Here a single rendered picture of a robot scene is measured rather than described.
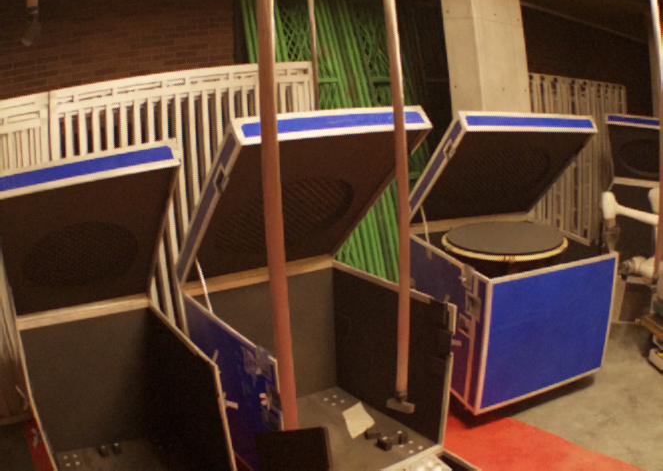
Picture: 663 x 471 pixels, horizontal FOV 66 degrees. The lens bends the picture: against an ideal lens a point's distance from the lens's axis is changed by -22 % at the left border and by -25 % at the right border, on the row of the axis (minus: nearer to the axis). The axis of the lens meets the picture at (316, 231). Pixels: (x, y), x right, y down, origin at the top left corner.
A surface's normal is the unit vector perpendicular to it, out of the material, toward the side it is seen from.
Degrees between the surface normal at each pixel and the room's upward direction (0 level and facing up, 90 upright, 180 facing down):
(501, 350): 90
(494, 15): 90
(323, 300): 90
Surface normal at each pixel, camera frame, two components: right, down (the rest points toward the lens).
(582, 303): 0.25, 0.22
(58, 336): 0.51, 0.18
